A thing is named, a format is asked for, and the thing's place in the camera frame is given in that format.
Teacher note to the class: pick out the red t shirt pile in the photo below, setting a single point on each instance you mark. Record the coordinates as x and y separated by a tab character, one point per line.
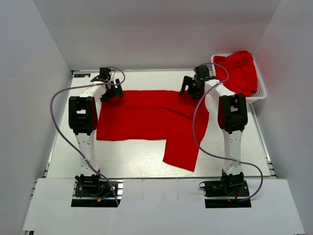
238	71

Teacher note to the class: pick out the white plastic basket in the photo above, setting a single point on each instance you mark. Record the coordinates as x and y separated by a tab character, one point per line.
261	91

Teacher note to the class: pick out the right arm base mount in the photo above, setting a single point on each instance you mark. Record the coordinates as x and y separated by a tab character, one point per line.
218	195

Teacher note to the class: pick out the small dark table label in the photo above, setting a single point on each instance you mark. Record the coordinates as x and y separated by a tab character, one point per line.
81	75

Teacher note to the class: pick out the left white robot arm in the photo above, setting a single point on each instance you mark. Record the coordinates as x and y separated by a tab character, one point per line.
83	115

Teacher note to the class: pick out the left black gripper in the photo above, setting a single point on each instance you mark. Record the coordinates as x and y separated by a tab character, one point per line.
117	91

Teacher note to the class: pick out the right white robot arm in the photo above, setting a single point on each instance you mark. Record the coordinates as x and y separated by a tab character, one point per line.
231	117

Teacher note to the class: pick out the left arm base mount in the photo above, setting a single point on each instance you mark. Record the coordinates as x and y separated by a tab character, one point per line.
94	192

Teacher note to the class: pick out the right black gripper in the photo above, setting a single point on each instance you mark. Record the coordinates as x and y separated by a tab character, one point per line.
189	81

